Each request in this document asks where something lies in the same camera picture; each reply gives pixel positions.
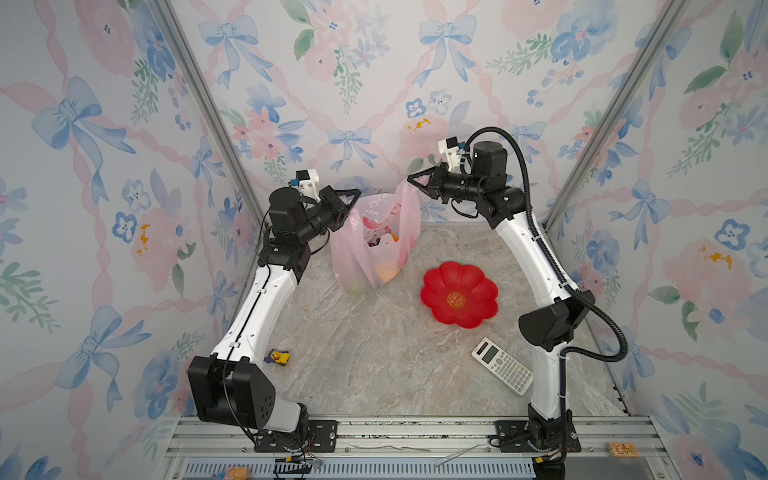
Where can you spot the small yellow blue toy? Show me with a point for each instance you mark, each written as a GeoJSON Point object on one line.
{"type": "Point", "coordinates": [279, 357]}

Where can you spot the corner aluminium post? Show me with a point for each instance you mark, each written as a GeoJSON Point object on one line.
{"type": "Point", "coordinates": [179, 45]}
{"type": "Point", "coordinates": [642, 63]}

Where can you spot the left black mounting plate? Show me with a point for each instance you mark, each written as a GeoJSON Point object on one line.
{"type": "Point", "coordinates": [310, 436]}

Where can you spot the white scientific calculator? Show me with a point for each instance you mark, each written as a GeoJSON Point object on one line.
{"type": "Point", "coordinates": [503, 366]}

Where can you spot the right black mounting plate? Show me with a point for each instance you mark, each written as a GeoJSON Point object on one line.
{"type": "Point", "coordinates": [513, 436]}

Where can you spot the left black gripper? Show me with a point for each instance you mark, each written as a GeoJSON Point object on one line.
{"type": "Point", "coordinates": [332, 201]}

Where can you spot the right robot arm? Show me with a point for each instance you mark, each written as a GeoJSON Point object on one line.
{"type": "Point", "coordinates": [479, 176]}

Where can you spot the right corner aluminium post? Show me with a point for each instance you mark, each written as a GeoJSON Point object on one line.
{"type": "Point", "coordinates": [642, 63]}

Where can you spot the left corner aluminium post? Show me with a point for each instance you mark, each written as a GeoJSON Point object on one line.
{"type": "Point", "coordinates": [179, 45]}

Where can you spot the orange object at rail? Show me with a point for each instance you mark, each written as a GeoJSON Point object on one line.
{"type": "Point", "coordinates": [236, 473]}

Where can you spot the black mounting plate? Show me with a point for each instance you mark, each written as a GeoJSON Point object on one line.
{"type": "Point", "coordinates": [513, 436]}
{"type": "Point", "coordinates": [310, 436]}

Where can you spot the small wooden block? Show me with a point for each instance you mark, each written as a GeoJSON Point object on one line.
{"type": "Point", "coordinates": [623, 450]}

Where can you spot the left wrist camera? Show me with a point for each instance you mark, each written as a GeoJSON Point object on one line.
{"type": "Point", "coordinates": [307, 183]}

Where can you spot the pink plastic bag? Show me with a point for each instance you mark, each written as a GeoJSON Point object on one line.
{"type": "Point", "coordinates": [376, 240]}

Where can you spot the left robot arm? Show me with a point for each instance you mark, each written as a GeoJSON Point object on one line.
{"type": "Point", "coordinates": [229, 386]}

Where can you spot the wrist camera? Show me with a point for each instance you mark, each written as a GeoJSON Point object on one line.
{"type": "Point", "coordinates": [452, 155]}
{"type": "Point", "coordinates": [307, 183]}

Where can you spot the red flower-shaped plate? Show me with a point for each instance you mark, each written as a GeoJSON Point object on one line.
{"type": "Point", "coordinates": [458, 294]}

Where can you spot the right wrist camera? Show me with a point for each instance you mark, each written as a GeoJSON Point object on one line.
{"type": "Point", "coordinates": [452, 155]}

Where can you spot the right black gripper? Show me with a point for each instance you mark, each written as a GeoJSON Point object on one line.
{"type": "Point", "coordinates": [437, 183]}

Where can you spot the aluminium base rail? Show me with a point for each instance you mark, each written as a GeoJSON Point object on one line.
{"type": "Point", "coordinates": [419, 448]}

